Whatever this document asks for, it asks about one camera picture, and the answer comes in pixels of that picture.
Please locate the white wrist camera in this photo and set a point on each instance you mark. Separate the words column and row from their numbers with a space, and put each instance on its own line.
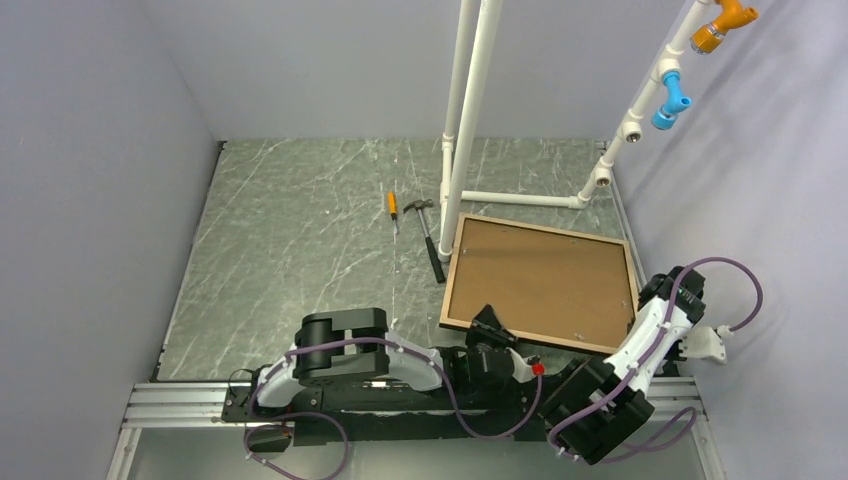
column 706, row 343
column 526, row 369

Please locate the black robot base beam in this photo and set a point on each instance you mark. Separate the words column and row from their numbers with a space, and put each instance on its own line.
column 392, row 411

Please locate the aluminium extrusion rail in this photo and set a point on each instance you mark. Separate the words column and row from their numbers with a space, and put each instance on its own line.
column 175, row 405

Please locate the steel claw hammer black grip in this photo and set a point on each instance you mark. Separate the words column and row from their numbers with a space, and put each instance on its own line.
column 419, row 206

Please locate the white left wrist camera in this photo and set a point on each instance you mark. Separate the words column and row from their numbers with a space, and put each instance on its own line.
column 526, row 369

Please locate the white PVC pipe structure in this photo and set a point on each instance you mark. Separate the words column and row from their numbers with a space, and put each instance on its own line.
column 474, row 46

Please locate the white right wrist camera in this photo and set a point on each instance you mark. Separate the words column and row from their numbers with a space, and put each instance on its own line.
column 706, row 343

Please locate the blue pipe fitting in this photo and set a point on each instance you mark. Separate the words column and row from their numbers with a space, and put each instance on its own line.
column 677, row 102

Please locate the black wooden picture frame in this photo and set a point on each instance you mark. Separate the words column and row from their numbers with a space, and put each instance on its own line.
column 550, row 286

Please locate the orange pipe fitting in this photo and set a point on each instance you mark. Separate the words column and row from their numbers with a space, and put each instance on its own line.
column 734, row 15

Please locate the orange handled screwdriver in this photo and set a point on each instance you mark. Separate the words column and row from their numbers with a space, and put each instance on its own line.
column 393, row 211

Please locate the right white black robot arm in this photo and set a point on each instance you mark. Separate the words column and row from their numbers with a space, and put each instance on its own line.
column 603, row 401

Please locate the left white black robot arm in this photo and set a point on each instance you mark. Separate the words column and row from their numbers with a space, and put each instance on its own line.
column 348, row 346

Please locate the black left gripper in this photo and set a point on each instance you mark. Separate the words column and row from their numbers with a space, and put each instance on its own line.
column 487, row 326

